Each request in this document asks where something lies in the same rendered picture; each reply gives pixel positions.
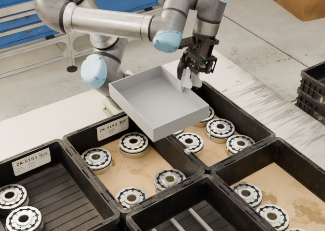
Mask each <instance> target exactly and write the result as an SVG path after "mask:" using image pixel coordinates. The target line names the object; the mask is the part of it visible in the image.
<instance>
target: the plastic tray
mask: <svg viewBox="0 0 325 231"><path fill-rule="evenodd" d="M109 93H110V97H111V98H112V99H113V100H114V101H115V102H116V103H117V104H118V105H119V106H120V107H121V108H122V110H123V111H124V112H125V113H126V114H127V115H128V116H129V117H130V118H131V119H132V120H133V121H134V122H135V123H136V124H137V125H138V127H139V128H140V129H141V130H142V131H143V132H144V133H145V134H146V135H147V136H148V137H149V138H150V139H151V140H152V141H153V142H155V141H158V140H160V139H162V138H164V137H167V136H169V135H171V134H173V133H176V132H178V131H180V130H182V129H185V128H187V127H189V126H192V125H194V124H196V123H198V122H201V121H203V120H205V119H207V118H208V116H209V105H208V104H207V103H206V102H205V101H204V100H203V99H201V98H200V97H199V96H198V95H197V94H195V93H194V92H193V91H192V90H191V89H189V88H186V87H184V91H183V93H181V92H180V89H179V86H178V78H176V77H175V76H174V75H173V74H172V73H170V72H169V71H168V70H167V69H166V68H165V67H164V66H163V65H158V66H155V67H152V68H150V69H147V70H144V71H142V72H139V73H136V74H133V75H130V76H128V77H125V78H122V79H119V80H117V81H114V82H112V83H109Z"/></svg>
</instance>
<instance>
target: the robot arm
mask: <svg viewBox="0 0 325 231"><path fill-rule="evenodd" d="M160 1H162V2H164V5H163V9H162V13H161V16H154V15H147V14H136V13H128V12H119V11H111V10H103V9H99V7H98V6H97V4H96V3H95V2H94V0H34V6H35V10H36V13H37V15H38V17H39V18H40V19H41V20H42V22H43V23H44V24H45V25H47V26H48V27H49V28H51V29H53V30H54V31H57V32H60V33H65V34H73V33H74V32H82V33H88V34H89V35H90V41H91V43H92V45H93V46H94V50H93V53H92V55H90V56H88V57H87V58H86V60H84V62H83V64H82V66H81V78H82V80H83V81H84V82H85V83H86V84H87V85H88V86H89V87H90V88H92V89H95V90H96V91H98V92H99V93H101V94H103V95H104V96H106V98H107V99H108V101H109V102H110V104H111V105H112V106H113V107H115V108H116V109H118V110H122V108H121V107H120V106H119V105H118V104H117V103H116V102H115V101H114V100H113V99H112V98H111V97H110V93H109V83H112V82H114V81H117V80H119V79H122V78H125V77H128V76H130V75H131V74H126V73H122V72H121V71H120V70H119V68H120V65H121V62H122V58H123V55H124V52H125V49H126V46H127V44H128V39H134V40H141V41H148V42H153V46H154V47H155V48H156V49H157V50H159V51H163V52H165V53H173V52H175V51H177V50H180V49H183V48H185V47H188V48H186V50H185V51H184V52H183V55H182V57H181V58H180V61H179V64H178V66H177V78H178V86H179V89H180V92H181V93H183V91H184V87H186V88H189V89H191V88H192V86H195V87H201V86H202V81H201V80H200V78H199V75H200V72H204V73H205V74H210V72H211V73H213V72H214V69H215V66H216V63H217V59H218V58H217V57H215V56H214V55H212V51H213V48H214V45H218V44H219V40H218V39H216V38H215V37H216V35H217V33H218V30H219V26H220V23H221V20H222V16H223V13H224V10H225V7H226V4H227V3H228V0H160ZM189 9H190V10H194V11H195V10H196V11H197V15H196V19H195V22H194V26H193V31H192V35H193V36H191V37H187V38H183V39H182V34H183V31H184V27H185V24H186V20H187V17H188V13H189ZM213 62H215V64H214V67H213V69H212V66H213ZM187 67H188V68H189V69H187Z"/></svg>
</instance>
